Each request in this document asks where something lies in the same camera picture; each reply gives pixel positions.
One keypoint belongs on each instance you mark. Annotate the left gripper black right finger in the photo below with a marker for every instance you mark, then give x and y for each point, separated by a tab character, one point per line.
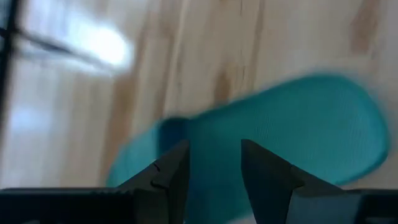
270	193

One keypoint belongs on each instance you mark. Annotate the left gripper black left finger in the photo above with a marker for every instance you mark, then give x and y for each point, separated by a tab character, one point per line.
164	193

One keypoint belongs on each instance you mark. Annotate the teal foam slide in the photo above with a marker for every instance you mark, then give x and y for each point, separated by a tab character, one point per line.
311	124

